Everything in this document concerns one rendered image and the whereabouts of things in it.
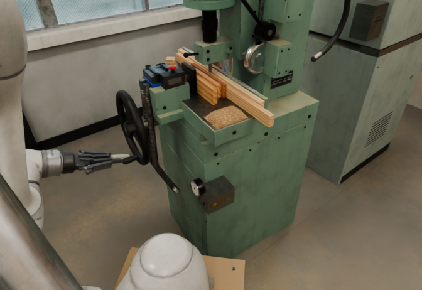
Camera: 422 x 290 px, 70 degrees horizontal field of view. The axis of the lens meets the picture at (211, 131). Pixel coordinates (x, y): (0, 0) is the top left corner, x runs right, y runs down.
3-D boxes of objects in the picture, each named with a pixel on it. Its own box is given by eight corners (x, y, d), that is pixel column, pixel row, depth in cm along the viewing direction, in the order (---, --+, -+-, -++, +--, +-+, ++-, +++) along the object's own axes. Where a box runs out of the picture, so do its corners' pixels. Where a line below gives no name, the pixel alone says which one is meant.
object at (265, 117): (176, 61, 140) (176, 53, 137) (180, 60, 141) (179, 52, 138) (268, 127, 94) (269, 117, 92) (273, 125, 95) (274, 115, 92)
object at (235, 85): (178, 59, 142) (178, 49, 139) (182, 58, 143) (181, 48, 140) (259, 115, 100) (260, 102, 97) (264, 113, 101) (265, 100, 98)
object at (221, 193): (196, 201, 117) (195, 186, 112) (223, 189, 122) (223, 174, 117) (208, 216, 111) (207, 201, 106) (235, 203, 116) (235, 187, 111)
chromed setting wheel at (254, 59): (241, 76, 112) (242, 42, 105) (267, 68, 117) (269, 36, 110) (245, 78, 110) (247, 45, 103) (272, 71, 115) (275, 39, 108)
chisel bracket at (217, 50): (194, 63, 116) (193, 41, 111) (224, 56, 121) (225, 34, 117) (203, 69, 110) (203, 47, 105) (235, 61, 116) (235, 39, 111)
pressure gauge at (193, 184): (190, 193, 111) (189, 177, 106) (200, 189, 113) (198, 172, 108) (199, 204, 106) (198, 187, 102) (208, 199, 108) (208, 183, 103)
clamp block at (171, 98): (142, 99, 116) (139, 78, 111) (174, 90, 122) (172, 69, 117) (157, 116, 106) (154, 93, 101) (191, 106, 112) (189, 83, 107)
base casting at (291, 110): (156, 112, 140) (153, 94, 135) (254, 81, 164) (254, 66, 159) (204, 166, 108) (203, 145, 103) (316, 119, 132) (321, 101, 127)
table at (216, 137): (125, 84, 134) (122, 71, 131) (185, 69, 147) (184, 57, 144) (188, 158, 92) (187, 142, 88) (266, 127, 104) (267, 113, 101)
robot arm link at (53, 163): (40, 144, 99) (59, 144, 103) (38, 167, 103) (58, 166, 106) (44, 160, 93) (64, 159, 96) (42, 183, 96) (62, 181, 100)
